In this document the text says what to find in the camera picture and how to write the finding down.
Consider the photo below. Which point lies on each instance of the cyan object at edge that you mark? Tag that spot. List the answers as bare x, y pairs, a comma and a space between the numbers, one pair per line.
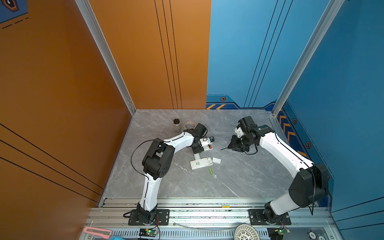
116, 238

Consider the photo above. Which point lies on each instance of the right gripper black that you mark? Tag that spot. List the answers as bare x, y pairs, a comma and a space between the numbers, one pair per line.
233, 145

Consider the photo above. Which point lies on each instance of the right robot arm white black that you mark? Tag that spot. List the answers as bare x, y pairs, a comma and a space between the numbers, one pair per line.
310, 181

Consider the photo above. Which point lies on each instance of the glass jar black lid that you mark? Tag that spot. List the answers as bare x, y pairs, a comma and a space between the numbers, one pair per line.
177, 125

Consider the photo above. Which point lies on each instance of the green circuit board left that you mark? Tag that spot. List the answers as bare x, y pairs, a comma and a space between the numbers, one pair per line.
148, 233

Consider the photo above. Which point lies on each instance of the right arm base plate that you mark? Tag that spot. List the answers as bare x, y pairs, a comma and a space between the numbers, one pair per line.
257, 218

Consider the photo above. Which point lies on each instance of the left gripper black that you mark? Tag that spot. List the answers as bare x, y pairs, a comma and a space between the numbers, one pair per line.
197, 151

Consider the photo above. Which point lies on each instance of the white round fan grille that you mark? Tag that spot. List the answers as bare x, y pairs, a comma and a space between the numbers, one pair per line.
246, 232

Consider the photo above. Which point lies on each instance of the circuit board right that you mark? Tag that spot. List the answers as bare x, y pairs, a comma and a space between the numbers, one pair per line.
278, 234

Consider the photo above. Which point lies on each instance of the small white remote control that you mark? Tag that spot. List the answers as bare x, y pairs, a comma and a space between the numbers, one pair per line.
207, 146

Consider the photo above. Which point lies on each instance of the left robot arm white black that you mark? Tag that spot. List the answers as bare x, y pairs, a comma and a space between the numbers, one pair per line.
157, 162

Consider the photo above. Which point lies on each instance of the white tape roll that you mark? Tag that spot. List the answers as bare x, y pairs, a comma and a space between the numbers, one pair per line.
190, 125

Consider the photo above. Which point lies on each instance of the aluminium rail frame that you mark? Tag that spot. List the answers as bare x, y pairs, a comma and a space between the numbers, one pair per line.
205, 219

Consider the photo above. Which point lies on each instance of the pink tool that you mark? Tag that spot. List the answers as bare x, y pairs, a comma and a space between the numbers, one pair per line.
98, 232

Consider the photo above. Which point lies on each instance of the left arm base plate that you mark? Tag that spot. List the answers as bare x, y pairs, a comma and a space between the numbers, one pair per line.
162, 216

